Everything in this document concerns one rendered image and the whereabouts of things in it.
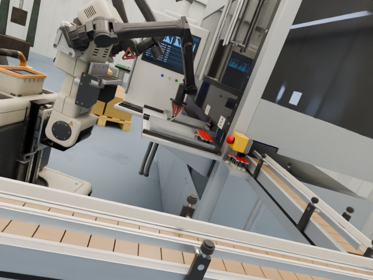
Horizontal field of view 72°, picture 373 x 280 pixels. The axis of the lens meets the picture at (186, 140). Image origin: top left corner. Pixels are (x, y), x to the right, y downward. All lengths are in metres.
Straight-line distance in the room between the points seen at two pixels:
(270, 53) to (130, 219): 0.96
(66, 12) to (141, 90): 8.58
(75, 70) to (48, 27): 9.32
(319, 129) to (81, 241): 1.24
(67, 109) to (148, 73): 0.93
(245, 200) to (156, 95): 1.17
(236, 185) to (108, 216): 0.94
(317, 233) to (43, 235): 0.69
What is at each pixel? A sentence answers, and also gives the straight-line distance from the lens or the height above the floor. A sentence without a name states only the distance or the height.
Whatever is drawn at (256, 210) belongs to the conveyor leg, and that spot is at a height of 0.76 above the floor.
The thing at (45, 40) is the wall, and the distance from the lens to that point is 10.75.
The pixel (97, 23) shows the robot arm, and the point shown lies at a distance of 1.23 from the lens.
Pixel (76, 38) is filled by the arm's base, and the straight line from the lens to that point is 1.22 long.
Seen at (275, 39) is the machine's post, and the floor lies 1.46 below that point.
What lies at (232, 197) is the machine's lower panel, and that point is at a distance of 1.39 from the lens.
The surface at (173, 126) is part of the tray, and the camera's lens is 1.51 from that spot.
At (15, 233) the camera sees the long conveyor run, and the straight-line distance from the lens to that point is 0.45.
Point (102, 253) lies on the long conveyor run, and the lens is 0.43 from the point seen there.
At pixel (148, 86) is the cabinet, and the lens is 2.17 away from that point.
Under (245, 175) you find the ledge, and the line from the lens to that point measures 1.19.
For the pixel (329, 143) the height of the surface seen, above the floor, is 1.12.
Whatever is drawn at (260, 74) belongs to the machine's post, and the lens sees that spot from 1.24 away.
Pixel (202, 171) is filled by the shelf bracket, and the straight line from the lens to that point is 1.39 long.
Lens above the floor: 1.22
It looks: 14 degrees down
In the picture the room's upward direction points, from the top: 20 degrees clockwise
